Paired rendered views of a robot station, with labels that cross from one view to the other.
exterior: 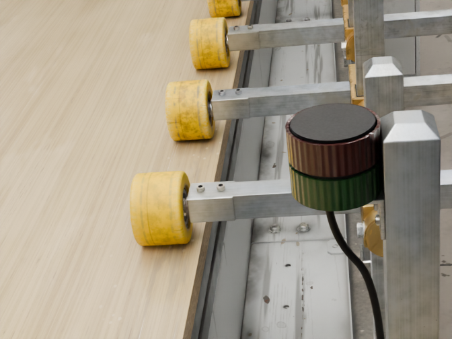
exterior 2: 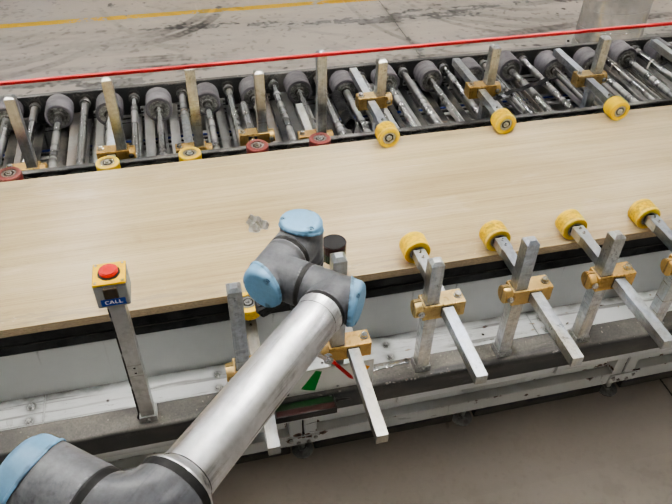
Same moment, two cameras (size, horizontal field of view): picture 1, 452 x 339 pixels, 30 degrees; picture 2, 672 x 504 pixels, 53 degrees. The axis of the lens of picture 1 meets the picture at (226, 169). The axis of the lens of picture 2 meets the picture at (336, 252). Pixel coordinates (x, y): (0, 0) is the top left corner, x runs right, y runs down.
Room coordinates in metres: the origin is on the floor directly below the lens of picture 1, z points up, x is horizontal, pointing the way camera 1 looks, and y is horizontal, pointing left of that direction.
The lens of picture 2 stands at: (0.01, -1.19, 2.22)
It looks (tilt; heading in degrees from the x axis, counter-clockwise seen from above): 41 degrees down; 67
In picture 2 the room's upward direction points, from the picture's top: 1 degrees clockwise
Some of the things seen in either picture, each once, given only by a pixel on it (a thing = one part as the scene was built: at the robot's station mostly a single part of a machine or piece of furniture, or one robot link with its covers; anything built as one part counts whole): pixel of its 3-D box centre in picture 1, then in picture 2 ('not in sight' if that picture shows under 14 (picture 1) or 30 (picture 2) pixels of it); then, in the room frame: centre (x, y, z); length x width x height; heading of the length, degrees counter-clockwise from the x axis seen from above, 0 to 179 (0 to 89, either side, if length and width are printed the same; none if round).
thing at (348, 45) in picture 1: (360, 32); (607, 276); (1.24, -0.23, 0.95); 0.14 x 0.06 x 0.05; 171
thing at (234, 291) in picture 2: not in sight; (241, 352); (0.22, -0.08, 0.89); 0.04 x 0.04 x 0.48; 81
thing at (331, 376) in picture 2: not in sight; (327, 378); (0.44, -0.14, 0.75); 0.26 x 0.01 x 0.10; 171
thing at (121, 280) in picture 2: not in sight; (112, 285); (-0.03, -0.04, 1.18); 0.07 x 0.07 x 0.08; 81
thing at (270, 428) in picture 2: not in sight; (260, 379); (0.26, -0.12, 0.82); 0.44 x 0.03 x 0.04; 81
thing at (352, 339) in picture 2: not in sight; (344, 345); (0.49, -0.12, 0.85); 0.14 x 0.06 x 0.05; 171
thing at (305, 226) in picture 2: not in sight; (301, 241); (0.36, -0.18, 1.30); 0.10 x 0.09 x 0.12; 42
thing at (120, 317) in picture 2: not in sight; (132, 361); (-0.03, -0.04, 0.93); 0.05 x 0.05 x 0.45; 81
